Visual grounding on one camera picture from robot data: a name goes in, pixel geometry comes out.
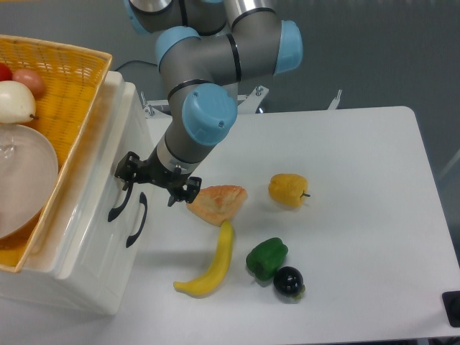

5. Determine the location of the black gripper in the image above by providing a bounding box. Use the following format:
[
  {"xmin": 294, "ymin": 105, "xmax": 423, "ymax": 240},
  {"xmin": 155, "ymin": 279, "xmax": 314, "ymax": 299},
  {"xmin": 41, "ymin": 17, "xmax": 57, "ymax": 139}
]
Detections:
[{"xmin": 114, "ymin": 149, "xmax": 201, "ymax": 207}]

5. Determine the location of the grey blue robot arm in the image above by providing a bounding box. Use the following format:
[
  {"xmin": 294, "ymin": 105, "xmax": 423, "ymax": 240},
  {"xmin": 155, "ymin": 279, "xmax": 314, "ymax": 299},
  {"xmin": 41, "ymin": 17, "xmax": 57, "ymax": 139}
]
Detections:
[{"xmin": 115, "ymin": 1, "xmax": 303, "ymax": 204}]

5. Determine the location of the white drawer cabinet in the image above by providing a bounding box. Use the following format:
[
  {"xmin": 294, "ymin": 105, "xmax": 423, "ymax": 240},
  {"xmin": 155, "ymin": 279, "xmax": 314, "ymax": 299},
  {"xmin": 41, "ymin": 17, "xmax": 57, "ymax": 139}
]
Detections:
[{"xmin": 1, "ymin": 72, "xmax": 154, "ymax": 315}]

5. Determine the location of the toasted bread slice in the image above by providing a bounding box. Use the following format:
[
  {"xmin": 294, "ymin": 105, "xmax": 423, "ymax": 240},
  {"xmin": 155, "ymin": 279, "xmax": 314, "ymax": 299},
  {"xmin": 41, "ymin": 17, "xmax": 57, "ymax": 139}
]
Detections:
[{"xmin": 187, "ymin": 185, "xmax": 247, "ymax": 226}]

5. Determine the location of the yellow banana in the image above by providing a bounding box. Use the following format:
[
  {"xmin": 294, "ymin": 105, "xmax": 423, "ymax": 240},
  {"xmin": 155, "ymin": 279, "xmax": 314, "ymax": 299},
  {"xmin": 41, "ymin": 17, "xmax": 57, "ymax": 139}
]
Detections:
[{"xmin": 173, "ymin": 221, "xmax": 234, "ymax": 298}]

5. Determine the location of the yellow bell pepper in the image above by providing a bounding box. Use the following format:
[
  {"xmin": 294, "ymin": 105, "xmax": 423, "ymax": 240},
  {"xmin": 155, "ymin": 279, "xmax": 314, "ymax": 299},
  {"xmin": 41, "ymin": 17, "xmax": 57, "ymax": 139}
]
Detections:
[{"xmin": 268, "ymin": 173, "xmax": 310, "ymax": 208}]

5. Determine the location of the beige plate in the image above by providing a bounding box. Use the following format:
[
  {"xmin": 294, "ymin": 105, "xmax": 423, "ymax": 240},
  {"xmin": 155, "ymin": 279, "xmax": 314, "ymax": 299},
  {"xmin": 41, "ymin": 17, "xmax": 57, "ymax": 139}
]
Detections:
[{"xmin": 1, "ymin": 125, "xmax": 58, "ymax": 238}]

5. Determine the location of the green bell pepper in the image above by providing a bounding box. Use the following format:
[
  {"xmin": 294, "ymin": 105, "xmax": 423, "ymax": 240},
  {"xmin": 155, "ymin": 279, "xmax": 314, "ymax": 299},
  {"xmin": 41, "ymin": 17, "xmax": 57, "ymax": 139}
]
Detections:
[{"xmin": 246, "ymin": 237, "xmax": 288, "ymax": 282}]

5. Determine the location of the yellow woven basket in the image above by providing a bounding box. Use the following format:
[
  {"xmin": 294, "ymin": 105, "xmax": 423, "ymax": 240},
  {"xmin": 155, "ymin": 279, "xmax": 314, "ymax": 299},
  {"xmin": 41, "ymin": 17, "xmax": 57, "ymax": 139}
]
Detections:
[{"xmin": 1, "ymin": 34, "xmax": 112, "ymax": 273}]

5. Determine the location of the white pear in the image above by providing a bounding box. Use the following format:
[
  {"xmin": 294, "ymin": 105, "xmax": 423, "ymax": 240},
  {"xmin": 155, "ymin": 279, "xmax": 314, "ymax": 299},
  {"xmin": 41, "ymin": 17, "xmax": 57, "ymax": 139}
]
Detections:
[{"xmin": 1, "ymin": 80, "xmax": 37, "ymax": 124}]

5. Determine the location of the pink peach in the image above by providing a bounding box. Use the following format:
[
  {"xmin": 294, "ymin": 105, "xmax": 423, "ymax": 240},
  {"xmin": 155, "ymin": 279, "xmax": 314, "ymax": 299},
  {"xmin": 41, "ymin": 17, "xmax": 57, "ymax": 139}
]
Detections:
[{"xmin": 12, "ymin": 69, "xmax": 46, "ymax": 99}]

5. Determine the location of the dark purple eggplant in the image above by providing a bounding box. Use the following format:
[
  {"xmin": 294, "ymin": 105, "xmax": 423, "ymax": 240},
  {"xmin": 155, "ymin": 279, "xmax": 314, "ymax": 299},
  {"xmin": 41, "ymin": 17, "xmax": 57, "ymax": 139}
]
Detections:
[{"xmin": 273, "ymin": 266, "xmax": 305, "ymax": 300}]

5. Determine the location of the red tomato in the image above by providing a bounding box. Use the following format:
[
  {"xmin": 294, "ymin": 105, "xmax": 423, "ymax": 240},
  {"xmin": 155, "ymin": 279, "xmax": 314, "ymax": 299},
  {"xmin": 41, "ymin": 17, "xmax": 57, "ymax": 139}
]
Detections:
[{"xmin": 0, "ymin": 63, "xmax": 13, "ymax": 81}]

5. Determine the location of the black corner device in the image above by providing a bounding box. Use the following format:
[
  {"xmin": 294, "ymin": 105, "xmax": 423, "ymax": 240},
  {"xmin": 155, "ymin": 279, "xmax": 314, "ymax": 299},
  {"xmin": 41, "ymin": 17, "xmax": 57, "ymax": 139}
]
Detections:
[{"xmin": 442, "ymin": 290, "xmax": 460, "ymax": 328}]

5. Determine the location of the lower white drawer black handle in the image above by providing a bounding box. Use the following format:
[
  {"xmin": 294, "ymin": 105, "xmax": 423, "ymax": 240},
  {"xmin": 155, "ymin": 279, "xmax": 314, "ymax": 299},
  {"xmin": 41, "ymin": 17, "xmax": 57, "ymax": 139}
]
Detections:
[{"xmin": 125, "ymin": 192, "xmax": 148, "ymax": 248}]

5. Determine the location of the left metal table bracket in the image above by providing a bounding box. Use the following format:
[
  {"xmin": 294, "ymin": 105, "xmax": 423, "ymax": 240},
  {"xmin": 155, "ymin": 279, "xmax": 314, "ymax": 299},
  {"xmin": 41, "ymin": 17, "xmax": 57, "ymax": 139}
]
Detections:
[{"xmin": 140, "ymin": 91, "xmax": 155, "ymax": 118}]

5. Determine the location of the metal table bracket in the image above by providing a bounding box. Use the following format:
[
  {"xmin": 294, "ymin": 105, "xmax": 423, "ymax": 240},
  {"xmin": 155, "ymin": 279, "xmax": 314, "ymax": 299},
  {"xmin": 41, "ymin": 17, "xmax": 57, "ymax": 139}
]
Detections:
[
  {"xmin": 140, "ymin": 91, "xmax": 155, "ymax": 118},
  {"xmin": 327, "ymin": 89, "xmax": 342, "ymax": 110},
  {"xmin": 237, "ymin": 85, "xmax": 270, "ymax": 114}
]

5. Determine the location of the middle metal table bracket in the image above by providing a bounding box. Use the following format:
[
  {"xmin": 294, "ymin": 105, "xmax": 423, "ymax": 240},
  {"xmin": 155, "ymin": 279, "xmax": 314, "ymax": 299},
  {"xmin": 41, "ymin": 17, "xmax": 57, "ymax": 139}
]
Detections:
[{"xmin": 237, "ymin": 85, "xmax": 270, "ymax": 114}]

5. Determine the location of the black cable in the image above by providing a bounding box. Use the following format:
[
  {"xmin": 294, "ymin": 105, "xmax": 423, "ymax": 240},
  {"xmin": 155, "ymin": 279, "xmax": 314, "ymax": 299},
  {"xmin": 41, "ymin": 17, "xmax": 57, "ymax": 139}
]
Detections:
[{"xmin": 114, "ymin": 59, "xmax": 161, "ymax": 73}]

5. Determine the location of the right metal table bracket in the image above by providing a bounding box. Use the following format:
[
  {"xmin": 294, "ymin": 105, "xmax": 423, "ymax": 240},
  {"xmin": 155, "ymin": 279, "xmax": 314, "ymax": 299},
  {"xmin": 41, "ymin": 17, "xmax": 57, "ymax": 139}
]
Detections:
[{"xmin": 327, "ymin": 89, "xmax": 342, "ymax": 110}]

